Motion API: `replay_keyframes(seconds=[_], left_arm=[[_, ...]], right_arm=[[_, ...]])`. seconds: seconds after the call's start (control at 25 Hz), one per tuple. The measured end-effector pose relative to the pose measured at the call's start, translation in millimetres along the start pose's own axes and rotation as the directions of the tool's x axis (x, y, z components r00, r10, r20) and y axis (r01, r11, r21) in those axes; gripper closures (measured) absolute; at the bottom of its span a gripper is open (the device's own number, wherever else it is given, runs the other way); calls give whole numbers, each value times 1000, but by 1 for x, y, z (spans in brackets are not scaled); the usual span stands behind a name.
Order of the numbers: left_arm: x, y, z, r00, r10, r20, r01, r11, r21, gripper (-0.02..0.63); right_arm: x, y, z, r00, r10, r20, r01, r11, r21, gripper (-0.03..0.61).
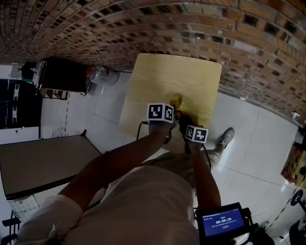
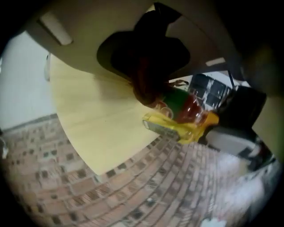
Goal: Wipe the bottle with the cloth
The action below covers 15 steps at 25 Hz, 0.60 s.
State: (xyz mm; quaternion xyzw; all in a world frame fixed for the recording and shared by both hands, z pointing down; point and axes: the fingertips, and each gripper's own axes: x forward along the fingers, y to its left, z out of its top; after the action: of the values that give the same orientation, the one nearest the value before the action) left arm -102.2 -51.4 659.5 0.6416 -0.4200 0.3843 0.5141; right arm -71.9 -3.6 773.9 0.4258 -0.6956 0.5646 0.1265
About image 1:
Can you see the white perforated board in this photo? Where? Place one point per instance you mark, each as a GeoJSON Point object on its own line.
{"type": "Point", "coordinates": [24, 208]}

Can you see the black wheeled equipment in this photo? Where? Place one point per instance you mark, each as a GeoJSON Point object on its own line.
{"type": "Point", "coordinates": [297, 229]}

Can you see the cardboard boxes with striped tape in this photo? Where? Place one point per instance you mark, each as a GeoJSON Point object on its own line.
{"type": "Point", "coordinates": [295, 165]}

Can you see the clear plastic bag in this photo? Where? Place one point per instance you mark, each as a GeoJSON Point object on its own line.
{"type": "Point", "coordinates": [102, 75]}

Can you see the person's grey shoe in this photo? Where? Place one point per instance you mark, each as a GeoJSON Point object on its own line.
{"type": "Point", "coordinates": [227, 135]}

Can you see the green container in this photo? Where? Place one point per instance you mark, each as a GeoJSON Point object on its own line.
{"type": "Point", "coordinates": [25, 76]}

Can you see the black round bin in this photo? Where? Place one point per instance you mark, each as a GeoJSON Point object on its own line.
{"type": "Point", "coordinates": [301, 138]}

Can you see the grey table with black frame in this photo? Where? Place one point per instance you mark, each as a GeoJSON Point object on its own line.
{"type": "Point", "coordinates": [40, 162]}

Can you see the person's right forearm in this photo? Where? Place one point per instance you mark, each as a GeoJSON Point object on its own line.
{"type": "Point", "coordinates": [203, 177]}

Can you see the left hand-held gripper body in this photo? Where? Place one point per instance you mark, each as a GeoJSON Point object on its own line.
{"type": "Point", "coordinates": [159, 112]}

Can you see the person's beige trousers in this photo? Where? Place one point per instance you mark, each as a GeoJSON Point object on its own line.
{"type": "Point", "coordinates": [216, 153]}

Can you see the black monitor with blue screen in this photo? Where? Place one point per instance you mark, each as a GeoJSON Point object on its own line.
{"type": "Point", "coordinates": [223, 222]}

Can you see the person's beige shirt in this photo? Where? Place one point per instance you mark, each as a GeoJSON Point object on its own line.
{"type": "Point", "coordinates": [143, 205]}

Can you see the small yellow orange object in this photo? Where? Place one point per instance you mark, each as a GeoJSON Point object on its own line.
{"type": "Point", "coordinates": [176, 100]}

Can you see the dark brown cabinet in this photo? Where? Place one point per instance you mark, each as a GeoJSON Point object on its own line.
{"type": "Point", "coordinates": [64, 75]}

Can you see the person's left forearm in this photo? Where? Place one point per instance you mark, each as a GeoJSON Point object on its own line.
{"type": "Point", "coordinates": [114, 162]}

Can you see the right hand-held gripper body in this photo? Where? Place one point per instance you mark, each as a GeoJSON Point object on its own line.
{"type": "Point", "coordinates": [197, 134]}

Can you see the black metal stand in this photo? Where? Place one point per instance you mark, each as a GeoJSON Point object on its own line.
{"type": "Point", "coordinates": [10, 222]}

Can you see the low wooden shelf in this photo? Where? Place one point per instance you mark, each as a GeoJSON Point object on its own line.
{"type": "Point", "coordinates": [56, 93]}

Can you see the black glass door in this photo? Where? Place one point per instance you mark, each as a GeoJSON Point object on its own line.
{"type": "Point", "coordinates": [21, 105]}

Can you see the small white box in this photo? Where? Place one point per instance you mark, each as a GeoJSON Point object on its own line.
{"type": "Point", "coordinates": [296, 117]}

